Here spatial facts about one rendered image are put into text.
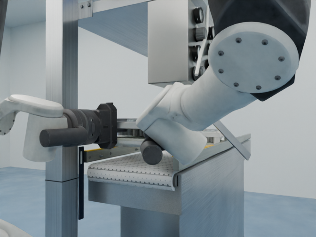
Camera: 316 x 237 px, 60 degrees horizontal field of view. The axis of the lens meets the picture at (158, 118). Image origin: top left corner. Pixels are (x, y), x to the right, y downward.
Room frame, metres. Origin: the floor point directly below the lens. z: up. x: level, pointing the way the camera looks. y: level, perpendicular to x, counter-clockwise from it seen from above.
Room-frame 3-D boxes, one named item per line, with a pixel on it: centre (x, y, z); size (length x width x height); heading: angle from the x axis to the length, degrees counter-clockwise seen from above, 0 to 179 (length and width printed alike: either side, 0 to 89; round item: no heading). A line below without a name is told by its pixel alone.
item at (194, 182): (1.31, -0.21, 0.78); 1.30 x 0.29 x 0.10; 154
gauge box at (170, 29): (0.74, -0.07, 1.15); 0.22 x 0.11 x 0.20; 154
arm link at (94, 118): (0.70, 0.17, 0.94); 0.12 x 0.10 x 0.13; 146
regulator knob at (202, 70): (0.64, -0.10, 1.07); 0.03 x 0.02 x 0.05; 154
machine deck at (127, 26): (0.98, -0.03, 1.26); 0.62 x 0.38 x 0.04; 154
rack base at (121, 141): (0.86, 0.01, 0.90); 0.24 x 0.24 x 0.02; 65
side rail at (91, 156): (1.36, -0.08, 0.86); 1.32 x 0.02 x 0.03; 154
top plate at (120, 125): (0.86, 0.01, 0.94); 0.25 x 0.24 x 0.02; 65
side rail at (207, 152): (1.24, -0.33, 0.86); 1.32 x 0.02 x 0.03; 154
